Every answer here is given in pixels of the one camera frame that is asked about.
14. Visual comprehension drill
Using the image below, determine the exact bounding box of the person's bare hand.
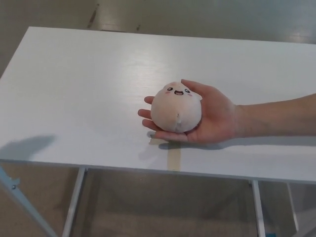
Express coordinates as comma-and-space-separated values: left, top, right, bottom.
137, 79, 239, 145

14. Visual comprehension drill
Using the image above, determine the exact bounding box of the pink dumpling plush toy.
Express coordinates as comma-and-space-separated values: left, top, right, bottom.
150, 82, 203, 132

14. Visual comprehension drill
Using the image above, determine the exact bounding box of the person's bare forearm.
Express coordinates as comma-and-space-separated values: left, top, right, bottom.
236, 92, 316, 137

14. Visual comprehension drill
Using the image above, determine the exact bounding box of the vertical beige tape strip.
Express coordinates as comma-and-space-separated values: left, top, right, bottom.
168, 141, 182, 171

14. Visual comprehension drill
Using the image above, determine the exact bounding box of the white table leg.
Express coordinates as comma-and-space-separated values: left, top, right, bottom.
61, 167, 88, 237
286, 182, 300, 232
251, 180, 267, 237

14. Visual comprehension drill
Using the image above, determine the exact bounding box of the light blue metal strut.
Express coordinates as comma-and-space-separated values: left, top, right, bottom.
0, 165, 58, 237

